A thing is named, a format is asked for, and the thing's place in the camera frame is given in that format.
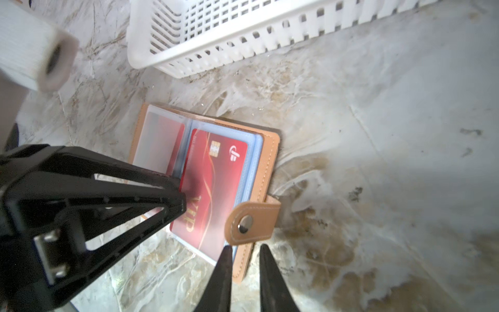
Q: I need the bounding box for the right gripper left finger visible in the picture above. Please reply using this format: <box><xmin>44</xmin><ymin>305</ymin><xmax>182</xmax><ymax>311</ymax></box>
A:
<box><xmin>194</xmin><ymin>246</ymin><xmax>233</xmax><ymax>312</ymax></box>

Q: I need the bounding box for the white plastic basket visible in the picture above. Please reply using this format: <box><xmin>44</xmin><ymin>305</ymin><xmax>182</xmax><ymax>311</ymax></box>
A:
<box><xmin>126</xmin><ymin>0</ymin><xmax>426</xmax><ymax>79</ymax></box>

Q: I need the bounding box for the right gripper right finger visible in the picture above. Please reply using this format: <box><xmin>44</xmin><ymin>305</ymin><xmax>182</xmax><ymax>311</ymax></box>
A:
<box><xmin>259</xmin><ymin>244</ymin><xmax>299</xmax><ymax>312</ymax></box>

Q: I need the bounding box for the tan leather card holder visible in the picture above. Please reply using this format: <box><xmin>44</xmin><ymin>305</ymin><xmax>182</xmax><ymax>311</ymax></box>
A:
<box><xmin>129</xmin><ymin>103</ymin><xmax>281</xmax><ymax>283</ymax></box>

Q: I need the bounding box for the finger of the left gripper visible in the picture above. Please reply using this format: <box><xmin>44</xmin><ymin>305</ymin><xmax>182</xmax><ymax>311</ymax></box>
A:
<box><xmin>50</xmin><ymin>202</ymin><xmax>186</xmax><ymax>296</ymax></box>
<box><xmin>46</xmin><ymin>146</ymin><xmax>186</xmax><ymax>218</ymax></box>

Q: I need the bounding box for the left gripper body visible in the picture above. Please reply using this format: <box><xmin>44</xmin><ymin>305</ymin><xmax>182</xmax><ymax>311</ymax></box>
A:
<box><xmin>1</xmin><ymin>144</ymin><xmax>85</xmax><ymax>311</ymax></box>

